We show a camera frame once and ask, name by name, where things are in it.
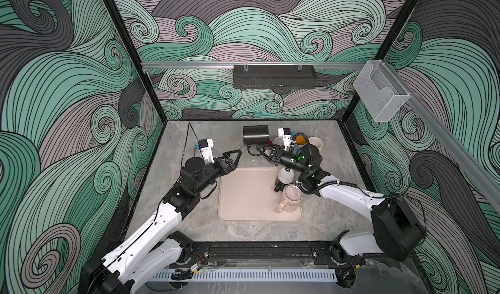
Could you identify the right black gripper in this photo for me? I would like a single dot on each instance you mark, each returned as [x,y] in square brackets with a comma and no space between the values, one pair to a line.
[279,155]

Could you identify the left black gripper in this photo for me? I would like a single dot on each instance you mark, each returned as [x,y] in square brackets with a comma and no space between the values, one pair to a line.
[230,166]

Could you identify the black mug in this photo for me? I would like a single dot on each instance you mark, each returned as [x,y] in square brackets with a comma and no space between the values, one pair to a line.
[255,135]

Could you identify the pink iridescent mug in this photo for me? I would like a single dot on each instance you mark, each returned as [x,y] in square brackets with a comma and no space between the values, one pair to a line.
[291,199]

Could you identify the cream speckled mug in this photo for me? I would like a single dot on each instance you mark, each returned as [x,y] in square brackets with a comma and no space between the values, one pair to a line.
[278,141]

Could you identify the blue butterfly mug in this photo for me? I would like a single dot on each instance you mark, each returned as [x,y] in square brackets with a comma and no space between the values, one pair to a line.
[300,140]

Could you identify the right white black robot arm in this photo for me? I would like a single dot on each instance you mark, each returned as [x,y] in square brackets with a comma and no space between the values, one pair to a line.
[395,231]

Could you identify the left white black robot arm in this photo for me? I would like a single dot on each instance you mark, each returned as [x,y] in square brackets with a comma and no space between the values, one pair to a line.
[155,245]

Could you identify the pink rectangular tray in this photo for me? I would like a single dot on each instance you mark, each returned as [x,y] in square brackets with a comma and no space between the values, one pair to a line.
[247,194]

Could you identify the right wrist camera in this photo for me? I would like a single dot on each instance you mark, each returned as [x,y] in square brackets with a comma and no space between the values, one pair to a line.
[286,134]

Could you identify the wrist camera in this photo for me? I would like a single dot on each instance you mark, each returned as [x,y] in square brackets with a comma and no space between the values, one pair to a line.
[205,148]
[286,134]

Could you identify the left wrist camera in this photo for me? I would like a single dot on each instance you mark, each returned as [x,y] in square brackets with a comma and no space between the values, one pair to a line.
[205,148]

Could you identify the small white black-handled mug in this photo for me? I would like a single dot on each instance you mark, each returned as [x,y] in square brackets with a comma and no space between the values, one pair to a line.
[285,177]

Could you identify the black wall shelf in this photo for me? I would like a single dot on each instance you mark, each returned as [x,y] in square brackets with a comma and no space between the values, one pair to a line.
[275,77]

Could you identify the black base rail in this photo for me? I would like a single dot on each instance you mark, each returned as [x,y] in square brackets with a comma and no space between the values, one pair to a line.
[316,252]

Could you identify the clear acrylic wall holder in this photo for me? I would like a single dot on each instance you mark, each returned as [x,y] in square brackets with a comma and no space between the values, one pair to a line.
[381,90]

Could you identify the white slotted cable duct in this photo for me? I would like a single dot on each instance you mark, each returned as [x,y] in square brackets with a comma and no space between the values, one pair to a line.
[265,275]

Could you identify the aluminium wall rail right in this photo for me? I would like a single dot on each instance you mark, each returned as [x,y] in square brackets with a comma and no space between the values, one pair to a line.
[445,115]

